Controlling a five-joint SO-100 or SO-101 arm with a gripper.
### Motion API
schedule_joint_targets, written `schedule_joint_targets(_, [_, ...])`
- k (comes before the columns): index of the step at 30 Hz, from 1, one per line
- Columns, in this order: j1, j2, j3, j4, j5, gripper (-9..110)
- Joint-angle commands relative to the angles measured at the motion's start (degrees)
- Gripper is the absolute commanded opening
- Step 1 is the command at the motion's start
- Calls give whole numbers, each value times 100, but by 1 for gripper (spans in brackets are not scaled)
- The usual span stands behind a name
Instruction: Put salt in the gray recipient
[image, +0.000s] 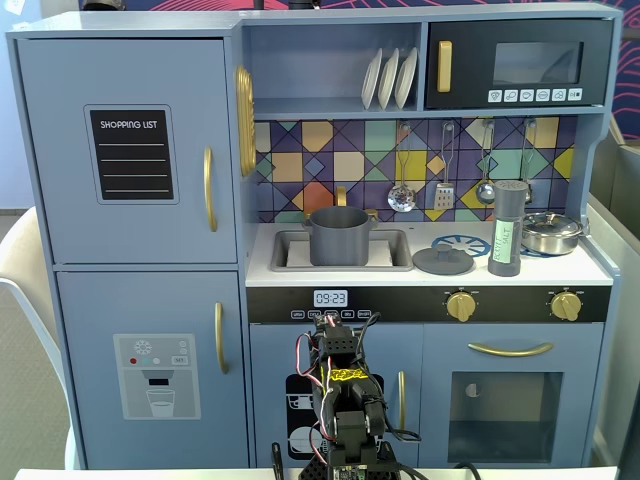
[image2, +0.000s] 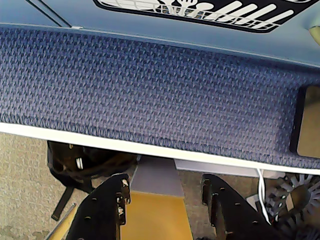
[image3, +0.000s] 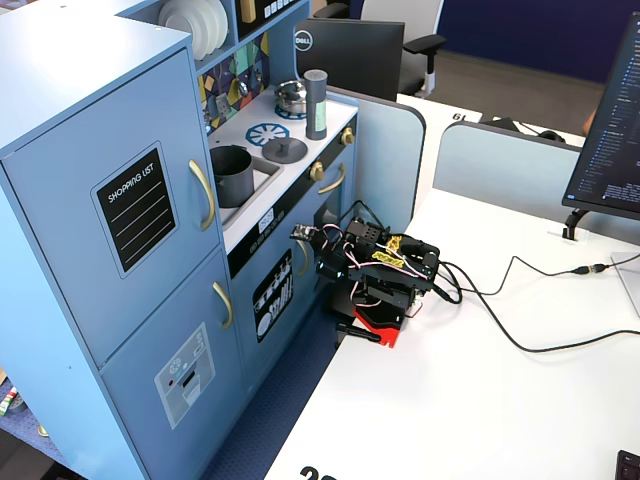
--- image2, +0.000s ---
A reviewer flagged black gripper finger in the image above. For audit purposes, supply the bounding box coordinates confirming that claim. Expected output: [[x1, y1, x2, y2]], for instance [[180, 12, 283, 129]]
[[201, 173, 278, 240], [71, 172, 131, 240]]

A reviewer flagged black backpack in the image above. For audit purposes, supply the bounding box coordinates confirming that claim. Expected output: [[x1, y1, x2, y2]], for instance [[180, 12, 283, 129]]
[[46, 140, 139, 221]]

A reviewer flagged yellow board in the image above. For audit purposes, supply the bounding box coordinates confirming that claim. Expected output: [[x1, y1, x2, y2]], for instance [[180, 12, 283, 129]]
[[119, 190, 194, 240]]

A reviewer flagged black ribbed plastic object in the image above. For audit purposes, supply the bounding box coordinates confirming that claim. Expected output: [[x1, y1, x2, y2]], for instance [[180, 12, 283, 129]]
[[264, 173, 320, 240]]

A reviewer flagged blue woven fabric mat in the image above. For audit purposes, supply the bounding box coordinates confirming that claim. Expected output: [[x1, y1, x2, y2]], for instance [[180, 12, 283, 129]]
[[0, 26, 320, 170]]

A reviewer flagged dishwasher door with rack print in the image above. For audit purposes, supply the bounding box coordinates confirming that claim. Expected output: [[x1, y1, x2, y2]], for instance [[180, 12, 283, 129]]
[[62, 0, 320, 67]]

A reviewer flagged thin white cable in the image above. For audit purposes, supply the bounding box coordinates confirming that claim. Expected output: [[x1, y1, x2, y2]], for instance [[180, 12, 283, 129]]
[[256, 167, 273, 226]]

